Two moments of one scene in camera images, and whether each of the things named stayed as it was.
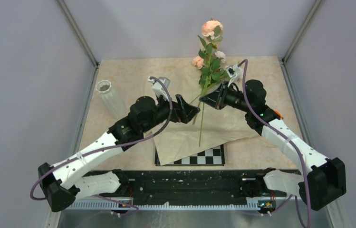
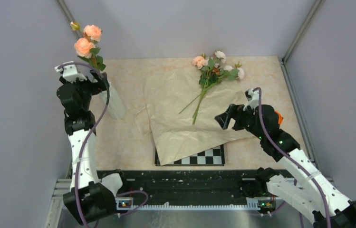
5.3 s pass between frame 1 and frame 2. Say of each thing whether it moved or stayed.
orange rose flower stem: moved
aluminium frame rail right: stayed
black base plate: stayed
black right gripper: moved
